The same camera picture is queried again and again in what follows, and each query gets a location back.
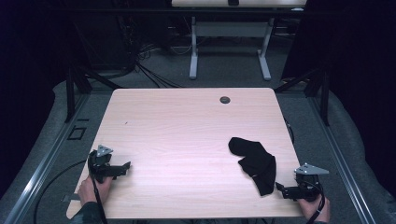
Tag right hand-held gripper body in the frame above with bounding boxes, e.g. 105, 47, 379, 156
281, 162, 330, 203

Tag black metal stand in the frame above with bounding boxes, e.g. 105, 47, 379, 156
275, 65, 332, 127
64, 65, 123, 123

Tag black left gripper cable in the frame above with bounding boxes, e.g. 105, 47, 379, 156
33, 153, 109, 224

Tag aluminium floor rail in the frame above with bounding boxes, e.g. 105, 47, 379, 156
2, 92, 92, 224
307, 96, 378, 224

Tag white desk with grey legs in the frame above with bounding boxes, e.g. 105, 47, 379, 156
171, 0, 308, 81

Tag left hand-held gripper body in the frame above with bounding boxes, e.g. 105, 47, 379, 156
88, 144, 125, 184

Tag person's right hand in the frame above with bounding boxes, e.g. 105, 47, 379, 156
297, 195, 332, 224

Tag black sock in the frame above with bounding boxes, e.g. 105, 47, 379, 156
228, 136, 277, 197

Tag person's left hand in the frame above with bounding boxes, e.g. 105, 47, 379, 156
77, 175, 114, 208

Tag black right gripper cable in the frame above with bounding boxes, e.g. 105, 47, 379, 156
306, 180, 327, 224

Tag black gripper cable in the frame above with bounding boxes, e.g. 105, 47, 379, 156
33, 153, 109, 224
306, 180, 327, 224

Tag bundle of black floor cables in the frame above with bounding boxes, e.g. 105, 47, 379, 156
122, 18, 183, 90

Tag dark curtain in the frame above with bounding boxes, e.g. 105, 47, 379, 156
0, 0, 76, 197
281, 0, 396, 200

